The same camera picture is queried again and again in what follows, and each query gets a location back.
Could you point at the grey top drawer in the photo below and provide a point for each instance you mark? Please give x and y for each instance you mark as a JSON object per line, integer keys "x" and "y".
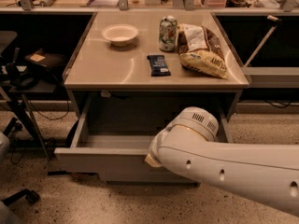
{"x": 114, "y": 134}

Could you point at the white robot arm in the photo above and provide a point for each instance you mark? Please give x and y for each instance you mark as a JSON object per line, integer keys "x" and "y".
{"x": 267, "y": 174}

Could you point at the grey drawer cabinet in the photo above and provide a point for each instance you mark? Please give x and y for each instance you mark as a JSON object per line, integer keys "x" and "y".
{"x": 103, "y": 68}

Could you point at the black backpack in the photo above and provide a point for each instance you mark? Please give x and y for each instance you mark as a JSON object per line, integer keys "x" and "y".
{"x": 71, "y": 134}

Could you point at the dark blue snack bar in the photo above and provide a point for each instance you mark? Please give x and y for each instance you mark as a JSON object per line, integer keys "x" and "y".
{"x": 158, "y": 66}

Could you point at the yellow brown chip bag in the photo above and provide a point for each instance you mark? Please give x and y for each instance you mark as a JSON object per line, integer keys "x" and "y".
{"x": 200, "y": 50}

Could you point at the black side desk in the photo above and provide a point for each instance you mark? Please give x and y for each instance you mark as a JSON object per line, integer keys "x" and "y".
{"x": 18, "y": 101}

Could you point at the white bowl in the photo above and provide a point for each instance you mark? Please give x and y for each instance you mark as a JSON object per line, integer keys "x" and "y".
{"x": 120, "y": 35}

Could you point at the green white soda can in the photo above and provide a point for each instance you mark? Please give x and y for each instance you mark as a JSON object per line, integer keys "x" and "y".
{"x": 167, "y": 33}

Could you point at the black headphones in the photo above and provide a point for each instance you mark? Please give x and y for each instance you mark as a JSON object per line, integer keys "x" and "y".
{"x": 21, "y": 81}

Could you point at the black box with label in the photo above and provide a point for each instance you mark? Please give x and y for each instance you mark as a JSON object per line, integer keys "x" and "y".
{"x": 40, "y": 60}

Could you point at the white-tipped stick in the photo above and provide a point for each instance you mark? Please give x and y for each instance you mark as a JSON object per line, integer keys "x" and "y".
{"x": 275, "y": 21}

